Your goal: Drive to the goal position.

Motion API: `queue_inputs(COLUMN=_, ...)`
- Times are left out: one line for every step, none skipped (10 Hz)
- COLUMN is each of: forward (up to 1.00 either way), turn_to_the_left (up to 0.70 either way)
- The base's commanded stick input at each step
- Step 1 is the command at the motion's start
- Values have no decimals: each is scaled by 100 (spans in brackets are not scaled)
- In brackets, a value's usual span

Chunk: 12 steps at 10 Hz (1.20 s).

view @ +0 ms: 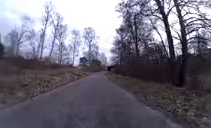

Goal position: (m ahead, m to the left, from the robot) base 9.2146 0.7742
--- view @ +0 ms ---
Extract grey asphalt road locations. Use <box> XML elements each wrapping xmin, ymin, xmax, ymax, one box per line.
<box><xmin>0</xmin><ymin>71</ymin><xmax>184</xmax><ymax>128</ymax></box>

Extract dark hedge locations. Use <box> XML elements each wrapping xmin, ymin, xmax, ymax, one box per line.
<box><xmin>107</xmin><ymin>54</ymin><xmax>211</xmax><ymax>94</ymax></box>

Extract row of bare trees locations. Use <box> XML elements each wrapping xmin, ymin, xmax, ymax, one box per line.
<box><xmin>4</xmin><ymin>0</ymin><xmax>108</xmax><ymax>67</ymax></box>

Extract stand of bare trees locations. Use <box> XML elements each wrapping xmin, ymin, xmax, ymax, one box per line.
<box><xmin>109</xmin><ymin>0</ymin><xmax>211</xmax><ymax>88</ymax></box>

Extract leaf-strewn grass verge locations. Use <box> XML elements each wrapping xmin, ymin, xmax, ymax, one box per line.
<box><xmin>104</xmin><ymin>71</ymin><xmax>211</xmax><ymax>128</ymax></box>

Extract low brown brush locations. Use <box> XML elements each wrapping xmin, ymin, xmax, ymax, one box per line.
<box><xmin>0</xmin><ymin>55</ymin><xmax>74</xmax><ymax>72</ymax></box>

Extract dry grass verge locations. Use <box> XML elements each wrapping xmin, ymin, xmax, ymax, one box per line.
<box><xmin>0</xmin><ymin>65</ymin><xmax>102</xmax><ymax>111</ymax></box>

